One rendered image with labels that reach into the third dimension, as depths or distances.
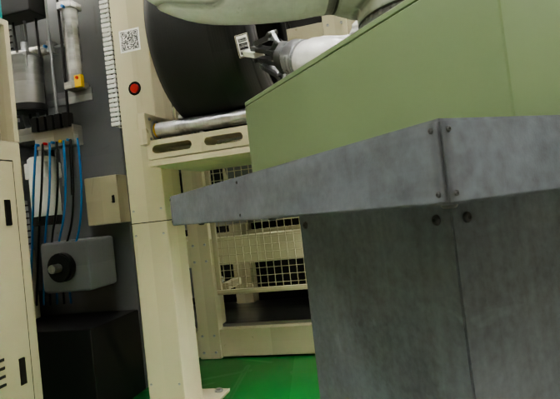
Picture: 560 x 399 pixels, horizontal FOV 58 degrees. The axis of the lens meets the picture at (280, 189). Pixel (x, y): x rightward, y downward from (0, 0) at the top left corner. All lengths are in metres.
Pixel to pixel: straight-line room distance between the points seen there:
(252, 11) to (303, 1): 0.06
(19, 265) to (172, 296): 0.45
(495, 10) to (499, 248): 0.20
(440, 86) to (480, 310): 0.18
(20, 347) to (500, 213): 1.40
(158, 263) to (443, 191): 1.48
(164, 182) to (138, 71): 0.38
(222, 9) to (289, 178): 0.26
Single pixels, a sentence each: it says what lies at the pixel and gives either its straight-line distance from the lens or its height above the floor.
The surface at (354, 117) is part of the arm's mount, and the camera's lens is 0.44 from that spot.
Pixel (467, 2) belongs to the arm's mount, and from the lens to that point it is 0.35.
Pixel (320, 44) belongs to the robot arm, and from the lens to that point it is 1.08.
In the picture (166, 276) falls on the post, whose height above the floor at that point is 0.44.
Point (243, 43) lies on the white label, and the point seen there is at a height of 1.07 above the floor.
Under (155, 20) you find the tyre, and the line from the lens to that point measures 1.50.
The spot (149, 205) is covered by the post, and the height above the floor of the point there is 0.67.
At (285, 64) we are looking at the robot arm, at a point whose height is 0.94.
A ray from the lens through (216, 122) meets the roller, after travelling 1.50.
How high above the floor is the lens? 0.62
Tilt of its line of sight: 2 degrees up
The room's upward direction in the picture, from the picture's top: 7 degrees counter-clockwise
